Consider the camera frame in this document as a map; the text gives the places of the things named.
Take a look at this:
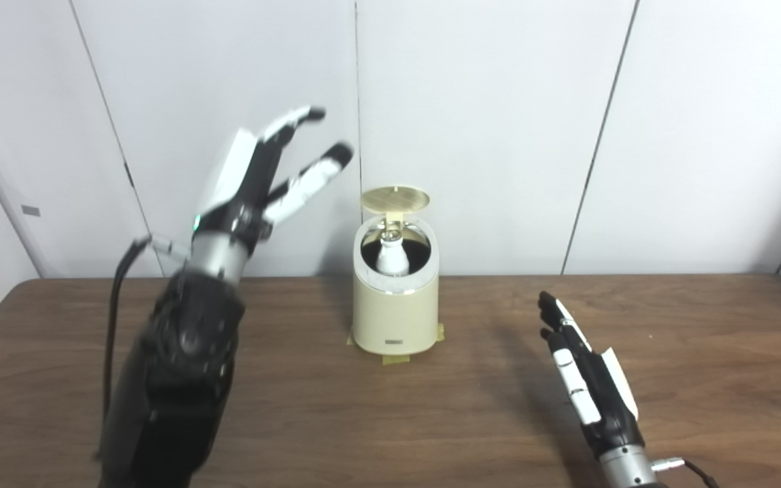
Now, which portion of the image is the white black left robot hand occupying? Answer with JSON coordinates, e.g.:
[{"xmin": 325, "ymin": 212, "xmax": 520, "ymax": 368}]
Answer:
[{"xmin": 191, "ymin": 106, "xmax": 354, "ymax": 255}]

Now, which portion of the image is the cream round bin lid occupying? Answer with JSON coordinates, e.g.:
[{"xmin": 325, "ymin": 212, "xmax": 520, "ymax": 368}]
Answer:
[{"xmin": 361, "ymin": 186, "xmax": 430, "ymax": 222}]

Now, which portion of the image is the small white plastic bottle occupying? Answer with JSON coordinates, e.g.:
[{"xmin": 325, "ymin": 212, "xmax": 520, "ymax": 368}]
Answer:
[{"xmin": 377, "ymin": 228, "xmax": 410, "ymax": 275}]

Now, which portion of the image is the cream-colored cylindrical bin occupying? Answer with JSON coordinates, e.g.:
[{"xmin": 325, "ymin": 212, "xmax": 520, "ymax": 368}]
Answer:
[{"xmin": 352, "ymin": 186, "xmax": 441, "ymax": 354}]

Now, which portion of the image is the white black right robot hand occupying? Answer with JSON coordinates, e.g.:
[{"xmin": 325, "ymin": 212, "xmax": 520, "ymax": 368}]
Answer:
[{"xmin": 538, "ymin": 291, "xmax": 643, "ymax": 456}]

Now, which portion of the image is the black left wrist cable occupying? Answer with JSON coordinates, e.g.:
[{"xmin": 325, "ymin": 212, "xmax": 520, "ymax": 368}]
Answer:
[{"xmin": 101, "ymin": 234, "xmax": 191, "ymax": 424}]

